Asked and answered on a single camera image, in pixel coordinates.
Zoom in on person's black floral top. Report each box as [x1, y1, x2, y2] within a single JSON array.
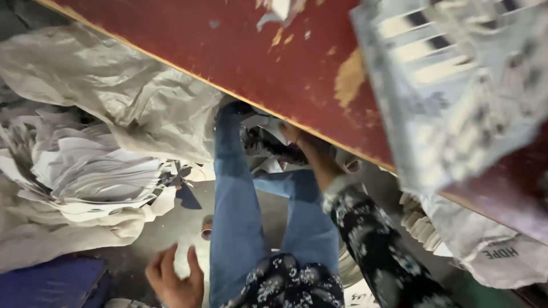
[[220, 175, 461, 308]]

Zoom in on brown cardboard tube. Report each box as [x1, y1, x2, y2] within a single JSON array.
[[200, 215, 214, 241]]

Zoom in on person's right hand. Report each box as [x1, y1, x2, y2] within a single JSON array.
[[278, 121, 304, 145]]

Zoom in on blue plastic crate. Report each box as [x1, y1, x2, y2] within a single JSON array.
[[0, 256, 110, 308]]

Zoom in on large white woven sack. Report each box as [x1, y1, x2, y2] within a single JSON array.
[[0, 22, 225, 165]]

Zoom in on pile of white paper scraps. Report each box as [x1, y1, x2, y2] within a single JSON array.
[[0, 107, 178, 223]]

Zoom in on torn white paper scrap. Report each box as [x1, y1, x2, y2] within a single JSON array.
[[255, 0, 307, 33]]

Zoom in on stack of white paper strips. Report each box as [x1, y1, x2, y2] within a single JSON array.
[[399, 192, 444, 253]]

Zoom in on black and white shoe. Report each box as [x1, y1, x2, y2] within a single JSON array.
[[242, 125, 310, 168]]

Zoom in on person's left hand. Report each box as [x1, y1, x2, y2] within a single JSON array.
[[145, 243, 205, 308]]

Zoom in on person's blue jeans legs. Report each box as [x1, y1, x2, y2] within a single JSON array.
[[209, 102, 341, 308]]

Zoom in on white woven sack with print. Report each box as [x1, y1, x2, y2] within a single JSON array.
[[419, 192, 548, 290]]

